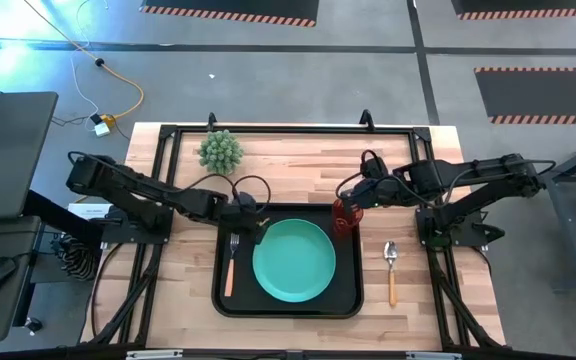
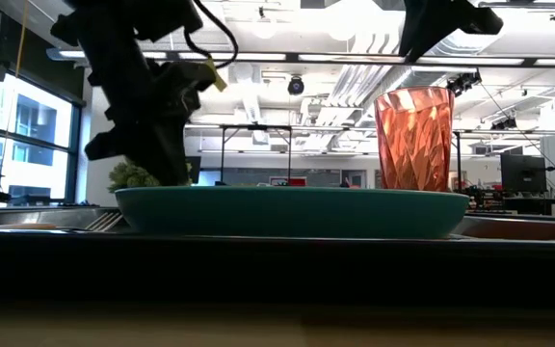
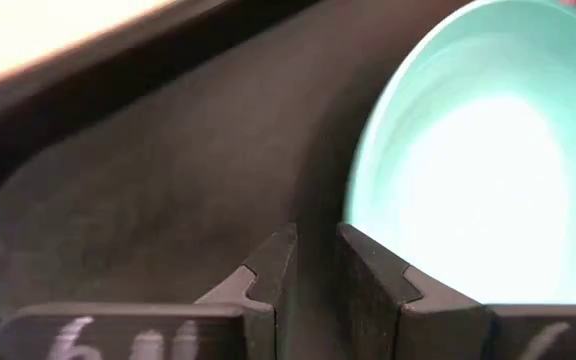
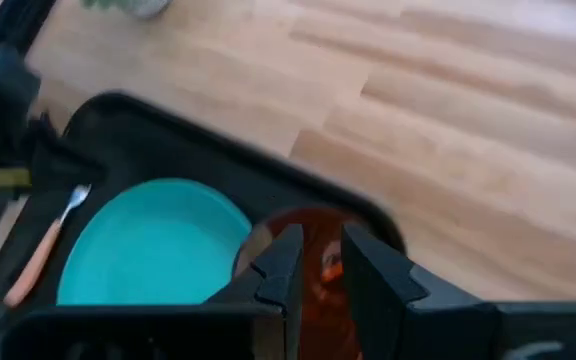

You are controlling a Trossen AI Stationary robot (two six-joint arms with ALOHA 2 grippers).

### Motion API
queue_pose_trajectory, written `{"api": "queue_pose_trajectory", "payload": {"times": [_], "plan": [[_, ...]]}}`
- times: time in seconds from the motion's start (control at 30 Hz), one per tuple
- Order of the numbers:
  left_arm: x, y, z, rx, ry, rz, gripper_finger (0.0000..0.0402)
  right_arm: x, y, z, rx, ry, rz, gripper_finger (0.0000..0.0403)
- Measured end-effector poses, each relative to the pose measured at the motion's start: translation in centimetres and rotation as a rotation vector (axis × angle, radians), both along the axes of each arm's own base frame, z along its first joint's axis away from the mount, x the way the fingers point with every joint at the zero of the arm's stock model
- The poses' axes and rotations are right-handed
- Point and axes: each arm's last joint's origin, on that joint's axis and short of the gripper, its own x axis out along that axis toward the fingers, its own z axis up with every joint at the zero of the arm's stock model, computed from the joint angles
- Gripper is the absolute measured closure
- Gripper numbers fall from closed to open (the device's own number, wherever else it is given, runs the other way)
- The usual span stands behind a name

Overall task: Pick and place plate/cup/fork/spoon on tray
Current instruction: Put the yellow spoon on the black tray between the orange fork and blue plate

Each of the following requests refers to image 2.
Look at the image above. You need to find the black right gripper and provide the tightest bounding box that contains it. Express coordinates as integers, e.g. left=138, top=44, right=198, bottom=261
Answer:
left=398, top=0, right=482, bottom=65

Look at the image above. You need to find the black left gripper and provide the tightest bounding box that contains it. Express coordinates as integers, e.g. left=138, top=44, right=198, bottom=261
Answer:
left=84, top=40, right=201, bottom=188

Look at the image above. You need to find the orange faceted plastic cup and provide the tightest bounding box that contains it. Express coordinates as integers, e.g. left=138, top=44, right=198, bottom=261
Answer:
left=373, top=85, right=457, bottom=193

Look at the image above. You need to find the teal round plate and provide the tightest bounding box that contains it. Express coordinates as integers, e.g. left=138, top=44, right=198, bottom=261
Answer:
left=114, top=184, right=471, bottom=241

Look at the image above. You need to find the black plastic tray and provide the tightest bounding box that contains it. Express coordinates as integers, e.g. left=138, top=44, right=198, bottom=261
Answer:
left=0, top=206, right=555, bottom=310

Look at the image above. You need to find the green potted succulent plant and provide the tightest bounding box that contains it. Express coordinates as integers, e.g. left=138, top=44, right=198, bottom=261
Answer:
left=107, top=159, right=195, bottom=190

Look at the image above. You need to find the dark flat screen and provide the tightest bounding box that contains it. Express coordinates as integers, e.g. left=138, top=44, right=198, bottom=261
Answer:
left=188, top=154, right=203, bottom=186

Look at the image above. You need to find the black ceiling spotlight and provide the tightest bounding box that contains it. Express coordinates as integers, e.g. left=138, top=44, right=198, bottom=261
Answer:
left=445, top=69, right=483, bottom=98

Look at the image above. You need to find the black beam with light strips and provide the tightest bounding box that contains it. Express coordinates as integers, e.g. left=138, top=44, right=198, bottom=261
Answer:
left=45, top=47, right=555, bottom=69

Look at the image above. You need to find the black computer monitor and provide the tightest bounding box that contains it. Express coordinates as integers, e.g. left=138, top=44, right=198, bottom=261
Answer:
left=499, top=152, right=548, bottom=196

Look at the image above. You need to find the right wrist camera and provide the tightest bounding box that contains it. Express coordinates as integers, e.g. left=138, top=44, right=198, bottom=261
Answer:
left=460, top=5, right=506, bottom=37

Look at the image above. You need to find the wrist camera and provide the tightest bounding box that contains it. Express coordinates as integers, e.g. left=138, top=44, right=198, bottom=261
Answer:
left=460, top=5, right=506, bottom=37
left=158, top=61, right=211, bottom=94

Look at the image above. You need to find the black tubular station frame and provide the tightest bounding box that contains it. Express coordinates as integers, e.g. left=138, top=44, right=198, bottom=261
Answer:
left=219, top=122, right=295, bottom=187
left=453, top=128, right=464, bottom=192

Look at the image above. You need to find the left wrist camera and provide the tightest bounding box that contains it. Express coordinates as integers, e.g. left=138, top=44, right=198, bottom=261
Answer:
left=158, top=61, right=211, bottom=94

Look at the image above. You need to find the yellow cable tag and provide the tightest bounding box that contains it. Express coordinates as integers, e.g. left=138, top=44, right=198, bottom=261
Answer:
left=203, top=58, right=228, bottom=93

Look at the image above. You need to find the window with dark frame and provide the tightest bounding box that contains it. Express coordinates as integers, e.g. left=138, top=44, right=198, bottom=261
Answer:
left=0, top=71, right=84, bottom=205

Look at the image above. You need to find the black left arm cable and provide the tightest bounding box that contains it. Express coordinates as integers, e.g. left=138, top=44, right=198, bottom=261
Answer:
left=182, top=0, right=241, bottom=69

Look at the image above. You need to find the small black rig camera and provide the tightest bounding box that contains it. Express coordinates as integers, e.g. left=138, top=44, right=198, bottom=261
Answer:
left=286, top=73, right=306, bottom=97

